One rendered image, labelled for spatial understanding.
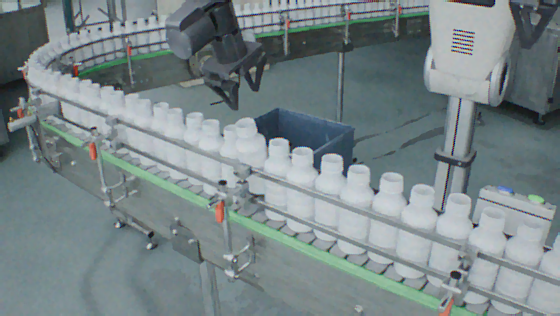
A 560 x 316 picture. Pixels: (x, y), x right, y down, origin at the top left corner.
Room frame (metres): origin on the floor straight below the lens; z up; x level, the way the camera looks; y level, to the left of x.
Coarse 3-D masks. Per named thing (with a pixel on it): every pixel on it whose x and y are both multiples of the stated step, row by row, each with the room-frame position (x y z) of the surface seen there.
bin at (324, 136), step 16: (272, 112) 1.54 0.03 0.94; (288, 112) 1.54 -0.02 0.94; (272, 128) 1.54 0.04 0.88; (288, 128) 1.54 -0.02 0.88; (304, 128) 1.50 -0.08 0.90; (320, 128) 1.46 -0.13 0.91; (336, 128) 1.42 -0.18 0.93; (352, 128) 1.37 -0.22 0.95; (304, 144) 1.50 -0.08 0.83; (320, 144) 1.46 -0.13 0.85; (336, 144) 1.30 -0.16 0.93; (352, 144) 1.38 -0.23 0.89; (320, 160) 1.23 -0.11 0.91; (352, 160) 1.39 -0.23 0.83
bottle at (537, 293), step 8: (544, 256) 0.50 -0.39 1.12; (552, 256) 0.49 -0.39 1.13; (544, 264) 0.49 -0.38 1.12; (552, 264) 0.48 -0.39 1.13; (544, 272) 0.48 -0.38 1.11; (552, 272) 0.47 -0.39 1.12; (536, 280) 0.49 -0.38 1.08; (536, 288) 0.48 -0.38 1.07; (544, 288) 0.47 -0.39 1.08; (552, 288) 0.46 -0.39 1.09; (528, 296) 0.50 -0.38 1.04; (536, 296) 0.48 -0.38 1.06; (544, 296) 0.47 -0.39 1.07; (552, 296) 0.46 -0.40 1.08; (528, 304) 0.49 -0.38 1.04; (536, 304) 0.47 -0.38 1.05; (544, 304) 0.46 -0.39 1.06; (552, 304) 0.46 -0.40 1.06; (552, 312) 0.46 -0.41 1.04
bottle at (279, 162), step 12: (276, 144) 0.83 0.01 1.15; (276, 156) 0.80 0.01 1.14; (288, 156) 0.81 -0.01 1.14; (264, 168) 0.81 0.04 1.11; (276, 168) 0.79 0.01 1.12; (288, 168) 0.79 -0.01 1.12; (264, 180) 0.82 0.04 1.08; (264, 192) 0.82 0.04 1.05; (276, 192) 0.79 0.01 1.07; (276, 204) 0.79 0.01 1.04; (276, 216) 0.79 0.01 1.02
